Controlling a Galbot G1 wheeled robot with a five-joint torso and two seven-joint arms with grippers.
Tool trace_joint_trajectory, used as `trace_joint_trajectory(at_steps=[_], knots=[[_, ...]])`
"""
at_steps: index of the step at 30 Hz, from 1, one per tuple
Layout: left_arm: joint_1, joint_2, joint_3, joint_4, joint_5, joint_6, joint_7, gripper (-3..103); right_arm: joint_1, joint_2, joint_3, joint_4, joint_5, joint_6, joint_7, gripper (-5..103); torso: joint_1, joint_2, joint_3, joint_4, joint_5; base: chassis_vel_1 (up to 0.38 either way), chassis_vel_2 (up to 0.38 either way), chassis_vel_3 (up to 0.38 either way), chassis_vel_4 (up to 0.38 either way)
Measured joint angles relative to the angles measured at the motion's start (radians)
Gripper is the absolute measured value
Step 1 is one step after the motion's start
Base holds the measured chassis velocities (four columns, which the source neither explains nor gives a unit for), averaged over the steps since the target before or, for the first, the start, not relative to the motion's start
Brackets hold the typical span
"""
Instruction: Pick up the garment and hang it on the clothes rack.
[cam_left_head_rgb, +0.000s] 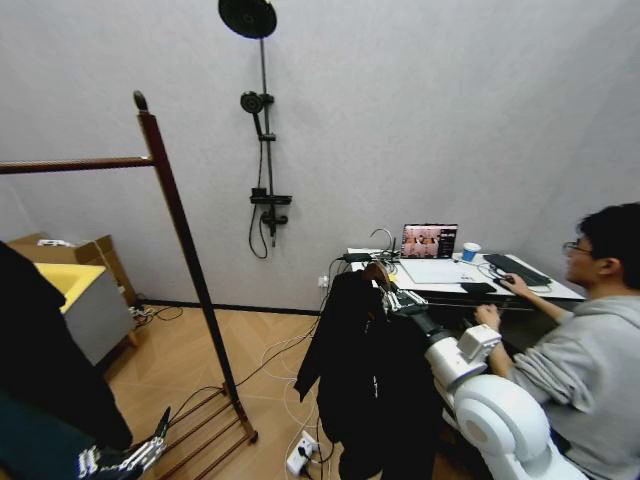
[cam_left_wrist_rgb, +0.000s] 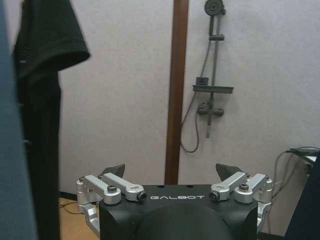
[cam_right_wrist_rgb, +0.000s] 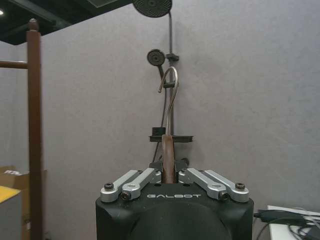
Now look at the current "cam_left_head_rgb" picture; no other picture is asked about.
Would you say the left gripper black wedge finger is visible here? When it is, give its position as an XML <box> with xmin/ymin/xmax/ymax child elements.
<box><xmin>119</xmin><ymin>405</ymin><xmax>173</xmax><ymax>473</ymax></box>
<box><xmin>76</xmin><ymin>448</ymin><xmax>101</xmax><ymax>477</ymax></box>

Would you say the brown wooden hanger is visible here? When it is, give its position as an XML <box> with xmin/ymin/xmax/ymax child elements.
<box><xmin>362</xmin><ymin>260</ymin><xmax>397</xmax><ymax>297</ymax></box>

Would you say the black jacket garment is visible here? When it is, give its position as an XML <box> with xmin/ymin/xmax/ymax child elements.
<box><xmin>293</xmin><ymin>269</ymin><xmax>445</xmax><ymax>480</ymax></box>

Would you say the dark teal garment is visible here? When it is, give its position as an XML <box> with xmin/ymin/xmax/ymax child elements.
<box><xmin>0</xmin><ymin>388</ymin><xmax>99</xmax><ymax>480</ymax></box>

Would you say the black hanging garment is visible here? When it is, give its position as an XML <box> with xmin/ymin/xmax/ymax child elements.
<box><xmin>0</xmin><ymin>240</ymin><xmax>134</xmax><ymax>452</ymax></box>

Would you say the white desk mat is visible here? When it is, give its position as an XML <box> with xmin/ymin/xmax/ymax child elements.
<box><xmin>399</xmin><ymin>257</ymin><xmax>494</xmax><ymax>286</ymax></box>

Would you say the open laptop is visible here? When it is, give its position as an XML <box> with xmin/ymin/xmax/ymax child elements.
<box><xmin>399</xmin><ymin>222</ymin><xmax>460</xmax><ymax>262</ymax></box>

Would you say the black keyboard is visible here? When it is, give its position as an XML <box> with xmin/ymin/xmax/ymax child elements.
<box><xmin>481</xmin><ymin>252</ymin><xmax>552</xmax><ymax>288</ymax></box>

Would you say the white-topped desk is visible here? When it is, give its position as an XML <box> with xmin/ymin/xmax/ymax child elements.
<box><xmin>344</xmin><ymin>246</ymin><xmax>587</xmax><ymax>354</ymax></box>

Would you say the grey cabinet with yellow top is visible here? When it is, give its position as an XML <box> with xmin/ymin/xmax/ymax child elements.
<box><xmin>33</xmin><ymin>261</ymin><xmax>139</xmax><ymax>369</ymax></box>

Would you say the person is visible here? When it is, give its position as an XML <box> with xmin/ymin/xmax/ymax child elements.
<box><xmin>472</xmin><ymin>201</ymin><xmax>640</xmax><ymax>480</ymax></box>

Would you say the black shower column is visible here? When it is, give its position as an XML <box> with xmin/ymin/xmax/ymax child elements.
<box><xmin>248</xmin><ymin>37</ymin><xmax>294</xmax><ymax>249</ymax></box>

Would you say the brown cardboard box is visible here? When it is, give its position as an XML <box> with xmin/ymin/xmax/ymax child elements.
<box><xmin>6</xmin><ymin>232</ymin><xmax>138</xmax><ymax>307</ymax></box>

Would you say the dark wooden clothes rack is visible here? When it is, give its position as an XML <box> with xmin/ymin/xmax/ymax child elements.
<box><xmin>0</xmin><ymin>90</ymin><xmax>260</xmax><ymax>480</ymax></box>

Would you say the black hand shower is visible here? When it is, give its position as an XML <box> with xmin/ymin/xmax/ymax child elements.
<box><xmin>239</xmin><ymin>90</ymin><xmax>267</xmax><ymax>140</ymax></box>

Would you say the round black shower head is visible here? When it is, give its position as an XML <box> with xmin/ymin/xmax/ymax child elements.
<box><xmin>217</xmin><ymin>0</ymin><xmax>279</xmax><ymax>40</ymax></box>

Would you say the black floor cable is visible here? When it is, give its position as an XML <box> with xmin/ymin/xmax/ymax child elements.
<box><xmin>167</xmin><ymin>319</ymin><xmax>321</xmax><ymax>436</ymax></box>

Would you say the white floor cable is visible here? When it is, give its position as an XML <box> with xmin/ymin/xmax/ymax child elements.
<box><xmin>259</xmin><ymin>333</ymin><xmax>322</xmax><ymax>441</ymax></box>

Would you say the black shower hose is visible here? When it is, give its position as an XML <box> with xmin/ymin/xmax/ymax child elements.
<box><xmin>247</xmin><ymin>203</ymin><xmax>271</xmax><ymax>261</ymax></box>

